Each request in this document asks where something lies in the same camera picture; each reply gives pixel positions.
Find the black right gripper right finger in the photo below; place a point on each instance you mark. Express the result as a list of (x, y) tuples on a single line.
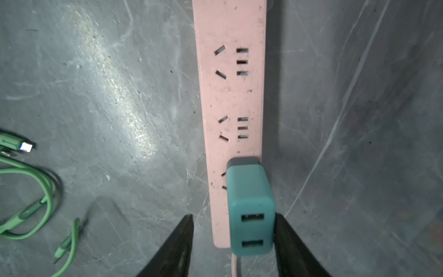
[(293, 257)]

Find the teal USB charger plug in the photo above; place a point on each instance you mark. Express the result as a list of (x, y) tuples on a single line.
[(251, 207)]

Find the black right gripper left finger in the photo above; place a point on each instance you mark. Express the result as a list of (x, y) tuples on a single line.
[(173, 257)]

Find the pink power strip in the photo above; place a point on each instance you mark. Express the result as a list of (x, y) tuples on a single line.
[(230, 43)]

